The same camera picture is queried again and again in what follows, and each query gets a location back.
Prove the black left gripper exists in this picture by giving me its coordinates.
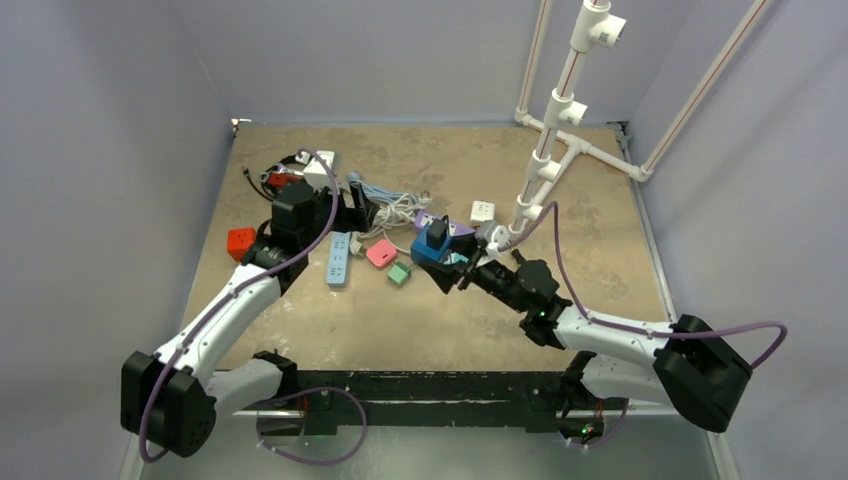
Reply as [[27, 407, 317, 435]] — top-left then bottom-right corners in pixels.
[[299, 181, 377, 250]]

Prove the light blue cord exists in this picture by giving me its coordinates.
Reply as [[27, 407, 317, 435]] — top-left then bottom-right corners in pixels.
[[344, 170, 415, 208]]

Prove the white power cord bundle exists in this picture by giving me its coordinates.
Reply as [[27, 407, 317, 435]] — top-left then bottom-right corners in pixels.
[[351, 192, 435, 256]]

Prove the black block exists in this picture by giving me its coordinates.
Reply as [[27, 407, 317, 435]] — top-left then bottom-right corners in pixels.
[[425, 219, 450, 250]]

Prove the blue block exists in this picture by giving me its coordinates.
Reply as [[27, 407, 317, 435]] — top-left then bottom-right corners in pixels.
[[410, 229, 453, 264]]

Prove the purple power strip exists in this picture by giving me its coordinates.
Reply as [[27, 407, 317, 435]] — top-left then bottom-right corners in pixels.
[[413, 209, 477, 238]]

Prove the white cube power socket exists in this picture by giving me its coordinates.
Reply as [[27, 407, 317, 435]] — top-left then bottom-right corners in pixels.
[[469, 200, 496, 225]]

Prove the green block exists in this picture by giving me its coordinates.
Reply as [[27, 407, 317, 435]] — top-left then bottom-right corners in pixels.
[[387, 262, 411, 287]]

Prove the red cube socket adapter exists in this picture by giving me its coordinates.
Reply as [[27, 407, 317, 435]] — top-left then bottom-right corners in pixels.
[[226, 227, 257, 262]]

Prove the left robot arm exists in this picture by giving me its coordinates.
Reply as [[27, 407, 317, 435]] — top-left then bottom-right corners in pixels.
[[119, 180, 378, 462]]

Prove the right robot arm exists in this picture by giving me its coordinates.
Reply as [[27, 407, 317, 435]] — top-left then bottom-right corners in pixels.
[[411, 233, 753, 433]]

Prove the teal power strip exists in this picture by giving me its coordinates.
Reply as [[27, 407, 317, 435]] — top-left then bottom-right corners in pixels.
[[445, 252, 468, 265]]

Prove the pink cube adapter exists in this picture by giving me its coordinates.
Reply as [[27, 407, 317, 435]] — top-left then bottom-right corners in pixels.
[[366, 238, 398, 269]]

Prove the light blue power strip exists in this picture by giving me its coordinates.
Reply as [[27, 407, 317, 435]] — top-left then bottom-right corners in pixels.
[[325, 231, 351, 288]]

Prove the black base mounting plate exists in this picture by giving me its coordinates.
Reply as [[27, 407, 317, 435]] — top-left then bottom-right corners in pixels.
[[233, 370, 627, 437]]

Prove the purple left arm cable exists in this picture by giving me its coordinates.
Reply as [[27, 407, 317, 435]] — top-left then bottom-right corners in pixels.
[[137, 146, 340, 464]]

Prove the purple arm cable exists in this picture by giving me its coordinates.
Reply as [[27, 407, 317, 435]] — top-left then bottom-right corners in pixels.
[[496, 200, 790, 371], [137, 146, 340, 464]]

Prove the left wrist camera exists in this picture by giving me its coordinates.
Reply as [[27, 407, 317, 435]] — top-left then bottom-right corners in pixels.
[[295, 150, 336, 191]]

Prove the coiled black cable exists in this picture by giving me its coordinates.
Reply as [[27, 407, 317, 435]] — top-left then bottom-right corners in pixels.
[[243, 154, 319, 203]]

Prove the red handled adjustable wrench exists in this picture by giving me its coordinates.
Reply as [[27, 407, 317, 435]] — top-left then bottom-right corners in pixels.
[[259, 165, 304, 189]]

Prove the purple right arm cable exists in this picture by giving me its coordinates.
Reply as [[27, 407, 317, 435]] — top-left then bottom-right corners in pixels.
[[496, 200, 790, 371]]

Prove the white PVC pipe frame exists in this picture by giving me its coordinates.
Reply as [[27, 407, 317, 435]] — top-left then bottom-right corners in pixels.
[[507, 0, 772, 244]]

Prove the aluminium frame rail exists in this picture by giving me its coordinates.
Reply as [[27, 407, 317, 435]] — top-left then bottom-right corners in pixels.
[[119, 370, 737, 480]]

